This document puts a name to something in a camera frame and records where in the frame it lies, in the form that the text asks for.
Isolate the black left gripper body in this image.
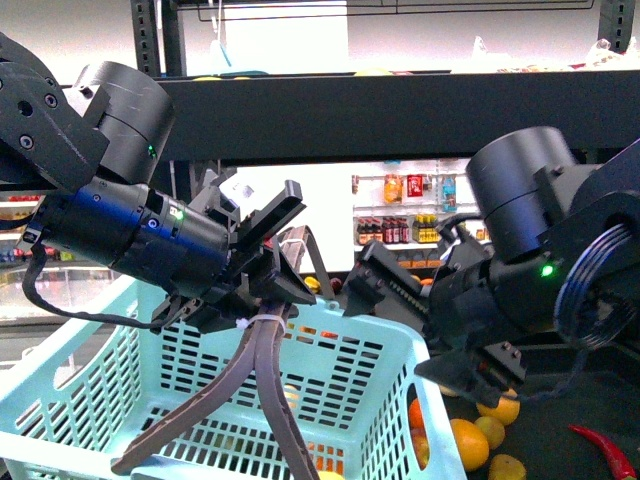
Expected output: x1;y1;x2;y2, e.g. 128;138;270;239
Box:
152;180;316;334

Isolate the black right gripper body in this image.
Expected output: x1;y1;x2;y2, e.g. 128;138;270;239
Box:
344;225;525;407

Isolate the yellow lemon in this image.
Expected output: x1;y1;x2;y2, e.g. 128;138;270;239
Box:
476;396;521;426

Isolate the teal plastic shopping basket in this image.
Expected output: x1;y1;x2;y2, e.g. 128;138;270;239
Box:
1;299;465;479

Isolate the white sauce shelf unit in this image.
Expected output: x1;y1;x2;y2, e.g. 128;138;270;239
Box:
351;158;491;269

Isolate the black metal shelf rack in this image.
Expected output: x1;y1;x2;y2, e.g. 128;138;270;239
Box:
130;1;639;165

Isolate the blue basket on top shelf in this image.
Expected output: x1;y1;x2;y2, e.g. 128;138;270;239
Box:
207;40;267;77

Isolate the white zip tie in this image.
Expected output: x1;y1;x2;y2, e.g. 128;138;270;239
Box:
235;314;286;333

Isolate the golden asian pear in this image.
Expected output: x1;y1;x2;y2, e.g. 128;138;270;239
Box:
450;418;490;472

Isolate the red chili pepper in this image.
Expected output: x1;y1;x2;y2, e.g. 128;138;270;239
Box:
568;424;638;480

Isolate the clear bagged produce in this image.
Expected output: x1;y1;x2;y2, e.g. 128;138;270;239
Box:
582;37;640;71
465;36;511;73

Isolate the clear bagged produce far right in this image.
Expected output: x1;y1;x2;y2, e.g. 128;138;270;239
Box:
582;37;640;71

